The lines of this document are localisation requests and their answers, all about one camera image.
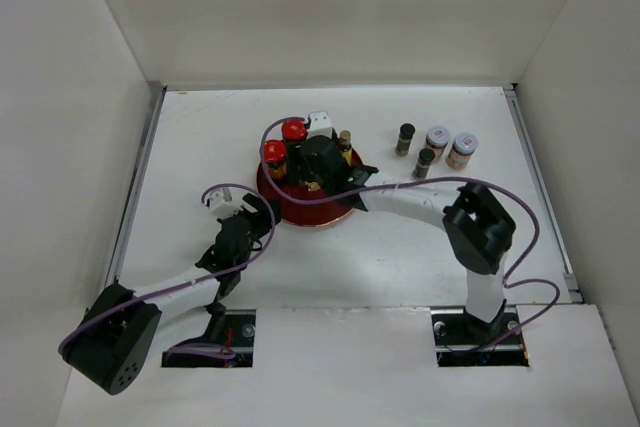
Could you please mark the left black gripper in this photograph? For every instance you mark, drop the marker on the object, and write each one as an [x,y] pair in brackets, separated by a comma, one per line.
[262,219]

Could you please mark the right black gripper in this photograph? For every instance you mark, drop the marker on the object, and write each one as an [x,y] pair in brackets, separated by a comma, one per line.
[306,173]

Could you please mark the yellow-label beige-cap spice bottle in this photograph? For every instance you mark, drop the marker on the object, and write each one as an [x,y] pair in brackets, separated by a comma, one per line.
[345,145]

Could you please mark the red-lid dark sauce jar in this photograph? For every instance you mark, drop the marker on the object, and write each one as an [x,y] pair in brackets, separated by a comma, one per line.
[294,130]

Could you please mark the black-cap spice bottle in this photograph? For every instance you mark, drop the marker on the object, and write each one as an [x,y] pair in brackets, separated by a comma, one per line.
[405,137]
[425,158]

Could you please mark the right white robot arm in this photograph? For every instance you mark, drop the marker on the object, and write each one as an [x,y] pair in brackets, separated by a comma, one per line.
[478,228]

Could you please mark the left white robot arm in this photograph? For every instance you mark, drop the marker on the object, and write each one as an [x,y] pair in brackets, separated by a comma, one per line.
[111,344]

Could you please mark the round red lacquer tray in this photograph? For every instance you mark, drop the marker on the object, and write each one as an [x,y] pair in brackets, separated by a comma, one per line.
[297,214]

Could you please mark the white-lid spice jar left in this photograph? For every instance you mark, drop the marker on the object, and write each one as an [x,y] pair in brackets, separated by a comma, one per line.
[437,138]

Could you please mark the white-lid spice jar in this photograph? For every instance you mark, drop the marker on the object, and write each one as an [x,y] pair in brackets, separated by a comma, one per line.
[437,138]
[462,149]

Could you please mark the white-lid spice jar right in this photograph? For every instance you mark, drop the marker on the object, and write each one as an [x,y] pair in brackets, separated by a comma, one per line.
[462,149]

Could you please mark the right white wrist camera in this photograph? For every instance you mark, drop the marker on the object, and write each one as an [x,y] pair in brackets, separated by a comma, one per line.
[318,123]

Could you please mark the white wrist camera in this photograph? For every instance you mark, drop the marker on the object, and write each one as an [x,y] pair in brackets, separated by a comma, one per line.
[318,123]
[221,203]

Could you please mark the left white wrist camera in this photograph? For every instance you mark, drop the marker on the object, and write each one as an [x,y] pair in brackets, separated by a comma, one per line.
[221,203]

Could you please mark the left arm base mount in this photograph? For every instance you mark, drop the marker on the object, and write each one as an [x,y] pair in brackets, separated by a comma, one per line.
[227,342]

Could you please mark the left aluminium table rail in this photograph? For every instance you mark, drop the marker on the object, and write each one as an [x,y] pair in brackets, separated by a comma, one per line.
[115,259]

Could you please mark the aluminium table rail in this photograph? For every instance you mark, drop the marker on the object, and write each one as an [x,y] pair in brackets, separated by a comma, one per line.
[115,259]
[548,216]

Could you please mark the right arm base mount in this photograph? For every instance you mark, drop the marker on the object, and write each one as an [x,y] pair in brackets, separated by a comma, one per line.
[461,341]

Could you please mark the right aluminium table rail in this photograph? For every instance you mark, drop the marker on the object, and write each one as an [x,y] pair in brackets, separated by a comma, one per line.
[548,216]

